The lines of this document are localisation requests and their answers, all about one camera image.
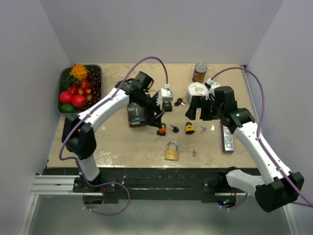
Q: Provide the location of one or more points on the purple toothpaste box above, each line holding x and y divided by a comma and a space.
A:
227, 140

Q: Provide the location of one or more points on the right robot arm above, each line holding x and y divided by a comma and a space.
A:
276, 185

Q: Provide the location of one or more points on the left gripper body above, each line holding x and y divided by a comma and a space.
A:
151, 116

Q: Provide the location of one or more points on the tin can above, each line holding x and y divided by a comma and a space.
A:
199, 73

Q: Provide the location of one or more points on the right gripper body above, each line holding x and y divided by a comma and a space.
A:
200, 102

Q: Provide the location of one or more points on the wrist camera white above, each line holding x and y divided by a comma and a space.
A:
211, 86
164, 95

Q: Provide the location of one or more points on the razor box green black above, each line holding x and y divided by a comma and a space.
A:
136, 116

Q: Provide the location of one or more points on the white toilet paper roll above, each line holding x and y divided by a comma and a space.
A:
196, 89

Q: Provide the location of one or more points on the orange padlock keys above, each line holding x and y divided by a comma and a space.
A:
174, 129

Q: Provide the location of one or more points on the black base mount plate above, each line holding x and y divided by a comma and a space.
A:
114, 184

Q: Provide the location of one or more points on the orange padlock with keys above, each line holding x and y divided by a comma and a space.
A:
162, 130

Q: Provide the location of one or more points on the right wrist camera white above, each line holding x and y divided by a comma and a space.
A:
211, 86

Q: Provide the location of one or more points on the black padlock keys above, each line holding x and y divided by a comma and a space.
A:
179, 102

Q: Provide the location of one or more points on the black padlock with keys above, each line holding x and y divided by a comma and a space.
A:
167, 107

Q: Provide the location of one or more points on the fruit tray dark green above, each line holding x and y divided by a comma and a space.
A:
80, 87

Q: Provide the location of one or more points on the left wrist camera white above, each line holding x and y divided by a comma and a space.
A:
164, 95

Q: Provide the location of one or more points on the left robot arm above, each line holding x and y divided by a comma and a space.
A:
79, 130

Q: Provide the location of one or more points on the yellow padlock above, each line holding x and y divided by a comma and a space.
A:
189, 128

